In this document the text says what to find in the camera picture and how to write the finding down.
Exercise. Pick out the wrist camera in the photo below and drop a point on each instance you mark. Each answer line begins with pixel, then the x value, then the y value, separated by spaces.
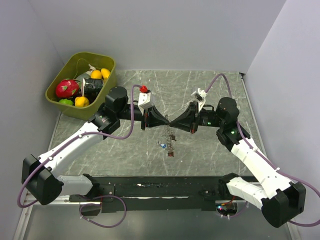
pixel 200 96
pixel 146 99

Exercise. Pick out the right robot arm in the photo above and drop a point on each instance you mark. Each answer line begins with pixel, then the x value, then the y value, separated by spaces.
pixel 278 197

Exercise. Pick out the red key tag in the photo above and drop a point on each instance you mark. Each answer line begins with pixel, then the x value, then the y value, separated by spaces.
pixel 170 154

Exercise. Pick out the yellow lemon toy back left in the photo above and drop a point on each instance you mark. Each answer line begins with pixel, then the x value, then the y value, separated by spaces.
pixel 96 74

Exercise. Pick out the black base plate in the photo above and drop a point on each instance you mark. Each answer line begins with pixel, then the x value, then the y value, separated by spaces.
pixel 150 193

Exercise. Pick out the yellow lemon toy front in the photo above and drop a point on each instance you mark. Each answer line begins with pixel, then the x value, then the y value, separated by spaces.
pixel 81 101

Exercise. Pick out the black wrapped cup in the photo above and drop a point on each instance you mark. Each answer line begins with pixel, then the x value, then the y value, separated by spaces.
pixel 91 87

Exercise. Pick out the grey spray bottle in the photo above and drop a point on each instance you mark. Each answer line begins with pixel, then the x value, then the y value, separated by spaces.
pixel 85 75

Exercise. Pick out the yellow lemon toy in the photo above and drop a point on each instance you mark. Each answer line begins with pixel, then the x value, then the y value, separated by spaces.
pixel 81 101
pixel 96 74
pixel 105 73

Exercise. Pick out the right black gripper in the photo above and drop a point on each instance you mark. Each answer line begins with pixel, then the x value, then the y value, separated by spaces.
pixel 189 121

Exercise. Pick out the olive green plastic bin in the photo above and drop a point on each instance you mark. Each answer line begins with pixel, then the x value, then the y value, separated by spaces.
pixel 75 66

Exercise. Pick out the yellow lemon toy back right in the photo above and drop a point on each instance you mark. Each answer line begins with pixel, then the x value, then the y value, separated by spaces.
pixel 105 73

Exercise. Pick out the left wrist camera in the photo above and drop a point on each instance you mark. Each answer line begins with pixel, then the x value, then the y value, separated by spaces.
pixel 146 99

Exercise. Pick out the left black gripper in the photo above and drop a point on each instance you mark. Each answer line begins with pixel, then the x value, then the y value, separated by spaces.
pixel 155 118

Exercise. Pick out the aluminium rail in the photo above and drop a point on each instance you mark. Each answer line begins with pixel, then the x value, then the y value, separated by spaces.
pixel 59 220

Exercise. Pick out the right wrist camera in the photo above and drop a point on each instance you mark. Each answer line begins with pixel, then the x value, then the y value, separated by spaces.
pixel 200 96

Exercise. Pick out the red dragon fruit toy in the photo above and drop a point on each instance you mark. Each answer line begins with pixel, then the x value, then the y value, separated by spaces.
pixel 67 88

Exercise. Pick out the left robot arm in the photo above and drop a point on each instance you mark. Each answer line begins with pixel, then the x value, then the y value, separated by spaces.
pixel 115 118

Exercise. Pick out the green lime toy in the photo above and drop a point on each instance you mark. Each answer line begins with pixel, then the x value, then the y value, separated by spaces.
pixel 66 101

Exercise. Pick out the metal disc keyring organizer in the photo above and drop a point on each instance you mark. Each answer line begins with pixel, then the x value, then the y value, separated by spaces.
pixel 170 137

